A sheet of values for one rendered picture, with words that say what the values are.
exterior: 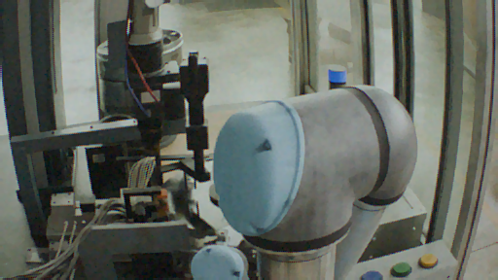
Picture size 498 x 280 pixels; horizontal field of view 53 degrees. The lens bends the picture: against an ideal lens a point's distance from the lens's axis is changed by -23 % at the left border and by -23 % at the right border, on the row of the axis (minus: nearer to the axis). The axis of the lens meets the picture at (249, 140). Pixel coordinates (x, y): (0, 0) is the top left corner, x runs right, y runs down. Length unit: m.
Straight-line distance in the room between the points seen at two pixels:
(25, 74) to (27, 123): 0.16
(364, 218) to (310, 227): 0.17
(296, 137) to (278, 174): 0.04
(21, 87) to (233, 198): 1.26
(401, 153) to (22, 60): 1.29
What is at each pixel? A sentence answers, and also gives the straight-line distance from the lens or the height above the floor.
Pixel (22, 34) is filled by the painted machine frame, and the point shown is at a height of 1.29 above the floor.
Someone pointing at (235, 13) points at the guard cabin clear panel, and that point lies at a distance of 2.32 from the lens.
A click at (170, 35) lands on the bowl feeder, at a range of 2.07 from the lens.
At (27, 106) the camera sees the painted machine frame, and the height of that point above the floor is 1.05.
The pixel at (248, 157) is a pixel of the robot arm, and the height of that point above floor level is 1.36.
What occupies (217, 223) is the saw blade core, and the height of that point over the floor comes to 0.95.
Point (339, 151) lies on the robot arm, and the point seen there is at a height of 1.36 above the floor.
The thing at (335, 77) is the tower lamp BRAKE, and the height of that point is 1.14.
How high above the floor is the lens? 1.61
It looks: 24 degrees down
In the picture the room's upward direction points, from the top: 2 degrees counter-clockwise
